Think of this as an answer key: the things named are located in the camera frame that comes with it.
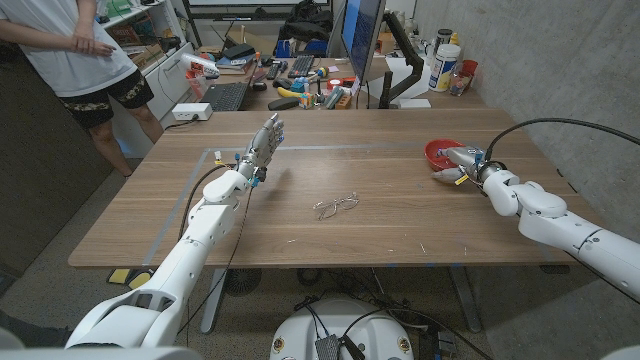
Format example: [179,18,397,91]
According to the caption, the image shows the black backpack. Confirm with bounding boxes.
[277,0,335,44]

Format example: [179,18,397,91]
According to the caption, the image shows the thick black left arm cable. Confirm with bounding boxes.
[178,163,237,242]

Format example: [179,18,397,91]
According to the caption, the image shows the white shelf unit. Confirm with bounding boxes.
[94,0,197,121]

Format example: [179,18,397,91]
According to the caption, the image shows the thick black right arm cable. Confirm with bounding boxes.
[484,117,640,162]

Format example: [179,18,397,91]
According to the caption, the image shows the dark lid bottle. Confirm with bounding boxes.
[433,28,454,51]

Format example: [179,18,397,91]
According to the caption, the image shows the black round fan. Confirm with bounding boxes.
[223,268,263,298]

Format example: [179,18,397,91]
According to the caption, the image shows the grey table leg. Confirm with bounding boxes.
[199,268,229,335]
[447,264,484,334]

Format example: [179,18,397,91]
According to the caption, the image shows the red bowl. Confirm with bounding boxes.
[423,138,466,173]

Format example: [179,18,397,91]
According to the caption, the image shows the black laptop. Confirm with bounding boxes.
[198,62,260,112]

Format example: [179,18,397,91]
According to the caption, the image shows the person in white t-shirt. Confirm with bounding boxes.
[0,0,165,177]

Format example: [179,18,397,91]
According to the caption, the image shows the red cup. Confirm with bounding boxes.
[460,59,479,90]

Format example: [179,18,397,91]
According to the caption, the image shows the computer monitor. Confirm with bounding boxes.
[340,0,387,84]

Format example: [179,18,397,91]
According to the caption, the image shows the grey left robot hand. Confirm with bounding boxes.
[235,113,285,183]

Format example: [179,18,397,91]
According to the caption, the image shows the clear frame eyeglasses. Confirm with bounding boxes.
[312,192,361,222]

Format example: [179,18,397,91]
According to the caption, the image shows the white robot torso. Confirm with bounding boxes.
[269,298,415,360]

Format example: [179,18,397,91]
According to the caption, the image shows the white power strip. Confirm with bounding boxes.
[171,102,214,122]

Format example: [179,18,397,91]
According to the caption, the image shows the white printed roll package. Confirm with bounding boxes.
[179,52,221,80]

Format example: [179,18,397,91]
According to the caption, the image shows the white wipes canister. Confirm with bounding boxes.
[428,43,462,93]

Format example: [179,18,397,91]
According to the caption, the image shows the black glasses case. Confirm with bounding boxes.
[267,96,300,112]

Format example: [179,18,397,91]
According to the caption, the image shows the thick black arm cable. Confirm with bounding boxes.
[484,117,640,162]
[178,163,237,242]

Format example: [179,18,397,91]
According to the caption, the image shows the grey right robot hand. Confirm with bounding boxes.
[432,145,501,190]

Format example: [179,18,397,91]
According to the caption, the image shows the blue box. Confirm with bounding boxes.
[274,38,329,58]

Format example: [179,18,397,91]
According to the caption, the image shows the black keyboard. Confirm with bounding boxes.
[287,54,316,79]

